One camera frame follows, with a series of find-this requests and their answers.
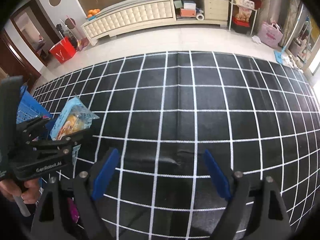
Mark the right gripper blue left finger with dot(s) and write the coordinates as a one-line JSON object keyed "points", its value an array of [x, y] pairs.
{"points": [[101, 173]]}

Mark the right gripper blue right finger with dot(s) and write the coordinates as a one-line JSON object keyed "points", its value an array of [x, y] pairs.
{"points": [[218, 178]]}

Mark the purple foil snack packet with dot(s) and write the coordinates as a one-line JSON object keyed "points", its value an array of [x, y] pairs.
{"points": [[73, 210]]}

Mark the blue plastic basket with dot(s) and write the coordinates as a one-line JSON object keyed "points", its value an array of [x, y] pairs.
{"points": [[29, 109]]}

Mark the blue cartoon bread packet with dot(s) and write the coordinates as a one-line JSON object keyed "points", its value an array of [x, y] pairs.
{"points": [[73, 122]]}

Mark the person left hand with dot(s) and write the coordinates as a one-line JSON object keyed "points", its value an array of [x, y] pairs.
{"points": [[10, 189]]}

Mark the black white grid tablecloth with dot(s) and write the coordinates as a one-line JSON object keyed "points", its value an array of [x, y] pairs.
{"points": [[162, 111]]}

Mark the brown wooden door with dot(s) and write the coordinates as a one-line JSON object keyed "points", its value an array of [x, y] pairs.
{"points": [[13, 63]]}

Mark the red paper bag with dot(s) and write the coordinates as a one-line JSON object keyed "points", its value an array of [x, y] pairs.
{"points": [[63, 50]]}

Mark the pink gift bag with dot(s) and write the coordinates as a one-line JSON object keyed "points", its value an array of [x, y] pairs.
{"points": [[270, 34]]}

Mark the oranges on blue plate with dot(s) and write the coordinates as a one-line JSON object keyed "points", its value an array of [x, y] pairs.
{"points": [[92, 13]]}

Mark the paper towel roll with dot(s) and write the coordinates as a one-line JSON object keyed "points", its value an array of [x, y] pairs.
{"points": [[199, 16]]}

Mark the cream tv cabinet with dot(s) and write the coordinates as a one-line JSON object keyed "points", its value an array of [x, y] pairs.
{"points": [[133, 15]]}

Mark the white metal shelf rack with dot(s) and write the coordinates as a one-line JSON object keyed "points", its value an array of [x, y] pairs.
{"points": [[243, 12]]}

